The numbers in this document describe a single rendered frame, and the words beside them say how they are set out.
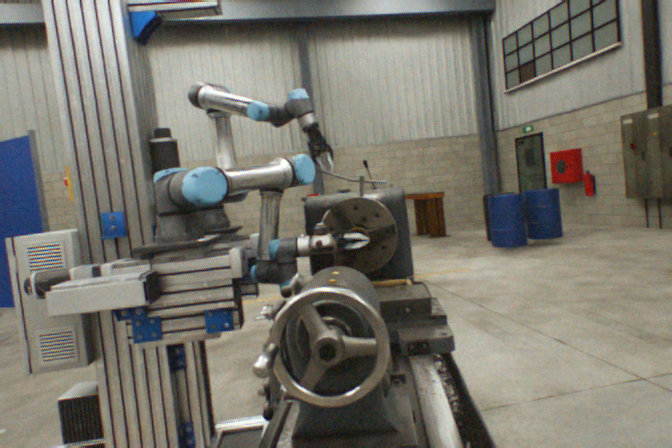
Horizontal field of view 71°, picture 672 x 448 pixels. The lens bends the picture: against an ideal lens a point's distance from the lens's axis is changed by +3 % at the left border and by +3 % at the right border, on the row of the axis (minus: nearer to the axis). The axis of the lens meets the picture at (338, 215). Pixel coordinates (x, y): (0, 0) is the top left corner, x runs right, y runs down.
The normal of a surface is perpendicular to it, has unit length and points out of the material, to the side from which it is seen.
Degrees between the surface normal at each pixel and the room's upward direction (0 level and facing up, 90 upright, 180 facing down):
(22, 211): 90
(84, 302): 90
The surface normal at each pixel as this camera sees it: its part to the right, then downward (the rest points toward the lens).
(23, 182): -0.45, 0.10
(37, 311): 0.06, 0.04
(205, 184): 0.66, -0.03
